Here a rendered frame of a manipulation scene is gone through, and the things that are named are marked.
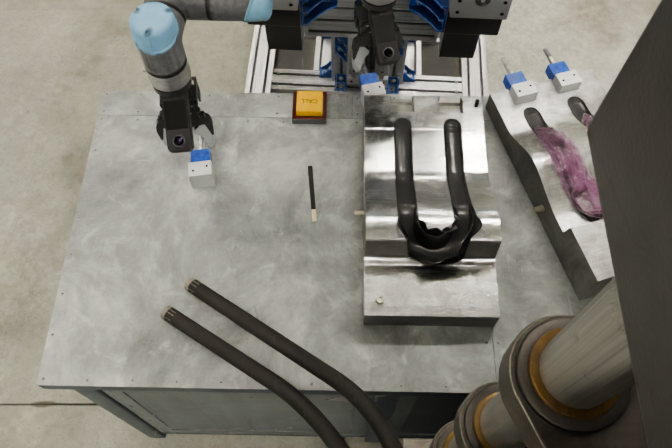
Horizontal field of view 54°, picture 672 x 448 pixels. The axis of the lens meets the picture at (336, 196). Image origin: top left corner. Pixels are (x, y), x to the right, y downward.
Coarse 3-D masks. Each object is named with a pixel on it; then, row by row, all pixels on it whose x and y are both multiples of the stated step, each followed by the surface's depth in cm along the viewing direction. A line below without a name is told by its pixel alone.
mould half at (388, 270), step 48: (384, 96) 148; (432, 96) 148; (384, 144) 142; (432, 144) 142; (480, 144) 142; (384, 192) 135; (432, 192) 135; (480, 192) 135; (384, 240) 127; (480, 240) 127; (384, 288) 130; (432, 288) 130; (480, 288) 130
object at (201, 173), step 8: (200, 136) 150; (200, 144) 149; (192, 152) 147; (200, 152) 147; (208, 152) 147; (192, 160) 146; (200, 160) 146; (208, 160) 144; (192, 168) 143; (200, 168) 143; (208, 168) 143; (192, 176) 142; (200, 176) 143; (208, 176) 143; (192, 184) 145; (200, 184) 146; (208, 184) 146
